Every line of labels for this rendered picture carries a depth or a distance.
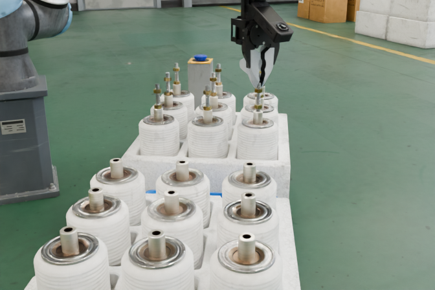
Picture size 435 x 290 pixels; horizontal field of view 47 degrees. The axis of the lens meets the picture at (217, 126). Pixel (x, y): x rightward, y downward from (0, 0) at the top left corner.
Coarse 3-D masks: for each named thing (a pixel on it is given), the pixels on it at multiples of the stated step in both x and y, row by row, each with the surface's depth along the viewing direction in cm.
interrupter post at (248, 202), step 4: (244, 192) 76; (248, 192) 76; (244, 196) 75; (248, 196) 76; (252, 196) 75; (244, 200) 75; (248, 200) 74; (252, 200) 75; (244, 204) 75; (248, 204) 75; (252, 204) 75; (244, 208) 75; (248, 208) 75; (252, 208) 75; (244, 212) 75; (248, 212) 75; (252, 212) 75
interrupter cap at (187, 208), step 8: (160, 200) 80; (184, 200) 80; (152, 208) 77; (160, 208) 77; (184, 208) 77; (192, 208) 77; (152, 216) 75; (160, 216) 75; (168, 216) 75; (176, 216) 75; (184, 216) 74
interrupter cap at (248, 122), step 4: (244, 120) 118; (248, 120) 118; (252, 120) 118; (264, 120) 118; (268, 120) 117; (272, 120) 117; (244, 124) 115; (248, 124) 115; (252, 124) 116; (264, 124) 115; (268, 124) 115; (272, 124) 115; (252, 128) 113; (256, 128) 113; (260, 128) 113; (264, 128) 113
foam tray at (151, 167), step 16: (240, 112) 149; (288, 144) 123; (128, 160) 115; (144, 160) 114; (160, 160) 114; (176, 160) 114; (192, 160) 114; (208, 160) 114; (224, 160) 114; (240, 160) 114; (256, 160) 114; (288, 160) 114; (144, 176) 116; (208, 176) 114; (224, 176) 113; (272, 176) 112; (288, 176) 112; (288, 192) 113
